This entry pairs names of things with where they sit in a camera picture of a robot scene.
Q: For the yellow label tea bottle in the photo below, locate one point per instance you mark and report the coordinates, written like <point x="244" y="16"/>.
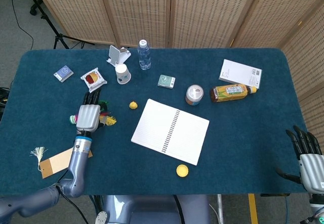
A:
<point x="230" y="93"/>

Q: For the white flat box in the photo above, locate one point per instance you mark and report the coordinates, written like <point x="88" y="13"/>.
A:
<point x="238" y="73"/>

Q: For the clear jar with nuts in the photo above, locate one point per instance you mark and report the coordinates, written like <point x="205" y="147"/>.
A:
<point x="194" y="95"/>

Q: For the colourful feather shuttlecock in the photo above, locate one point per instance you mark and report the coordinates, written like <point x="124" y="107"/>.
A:
<point x="110" y="120"/>

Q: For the white phone stand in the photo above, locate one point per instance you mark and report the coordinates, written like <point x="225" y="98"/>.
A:
<point x="114" y="54"/>

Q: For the green tissue pack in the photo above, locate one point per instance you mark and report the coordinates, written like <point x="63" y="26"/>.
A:
<point x="166" y="81"/>

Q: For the white snack packet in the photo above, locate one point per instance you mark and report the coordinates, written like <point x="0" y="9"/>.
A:
<point x="93" y="80"/>

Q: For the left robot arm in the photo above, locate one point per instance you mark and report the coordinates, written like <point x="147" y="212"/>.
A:
<point x="78" y="163"/>

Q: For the black tripod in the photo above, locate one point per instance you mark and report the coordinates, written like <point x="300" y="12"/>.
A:
<point x="59" y="35"/>

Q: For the wooden rattan folding screen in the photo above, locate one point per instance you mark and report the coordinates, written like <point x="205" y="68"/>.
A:
<point x="141" y="11"/>

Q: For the grey robot torso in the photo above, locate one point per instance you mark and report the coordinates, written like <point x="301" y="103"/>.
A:
<point x="152" y="210"/>

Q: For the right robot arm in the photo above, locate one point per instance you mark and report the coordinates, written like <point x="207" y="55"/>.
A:
<point x="317" y="208"/>

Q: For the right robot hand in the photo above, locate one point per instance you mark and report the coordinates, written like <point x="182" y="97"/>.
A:
<point x="312" y="170"/>

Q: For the paper cup with blue flowers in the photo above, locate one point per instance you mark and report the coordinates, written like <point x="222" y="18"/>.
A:
<point x="123" y="75"/>

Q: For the brown paper bookmark tag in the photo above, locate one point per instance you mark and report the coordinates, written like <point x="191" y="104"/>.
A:
<point x="55" y="163"/>

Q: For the yellow plastic bottle cap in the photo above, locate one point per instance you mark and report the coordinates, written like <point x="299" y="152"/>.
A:
<point x="182" y="170"/>

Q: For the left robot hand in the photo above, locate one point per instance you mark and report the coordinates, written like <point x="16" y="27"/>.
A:
<point x="88" y="117"/>

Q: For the open spiral notebook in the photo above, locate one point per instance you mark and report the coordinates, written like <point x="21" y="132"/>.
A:
<point x="169" y="130"/>

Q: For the small yellow chick toy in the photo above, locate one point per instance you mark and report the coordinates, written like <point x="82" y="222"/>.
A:
<point x="133" y="105"/>

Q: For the silver table leg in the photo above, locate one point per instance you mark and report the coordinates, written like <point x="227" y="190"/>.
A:
<point x="220" y="208"/>

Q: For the blue table cloth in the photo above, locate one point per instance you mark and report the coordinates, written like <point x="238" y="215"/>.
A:
<point x="227" y="145"/>

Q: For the blue tissue pack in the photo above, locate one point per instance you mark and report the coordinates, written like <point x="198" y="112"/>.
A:
<point x="63" y="73"/>

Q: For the clear plastic water bottle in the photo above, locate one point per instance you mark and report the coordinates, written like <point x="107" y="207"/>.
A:
<point x="144" y="56"/>

